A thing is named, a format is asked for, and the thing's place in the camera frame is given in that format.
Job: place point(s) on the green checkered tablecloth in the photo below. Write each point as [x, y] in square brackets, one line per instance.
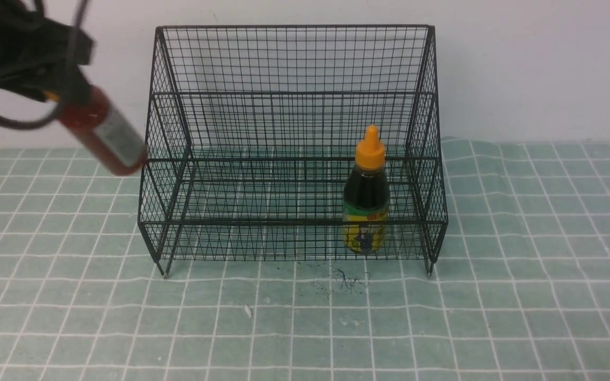
[521, 290]

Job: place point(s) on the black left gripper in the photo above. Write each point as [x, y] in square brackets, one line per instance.
[40, 58]

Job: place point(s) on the red chili sauce bottle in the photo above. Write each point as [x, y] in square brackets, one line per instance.
[105, 133]

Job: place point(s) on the black wire mesh shelf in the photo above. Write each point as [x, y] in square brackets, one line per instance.
[251, 135]

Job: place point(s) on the dark oyster sauce bottle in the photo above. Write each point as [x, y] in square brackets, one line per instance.
[366, 196]

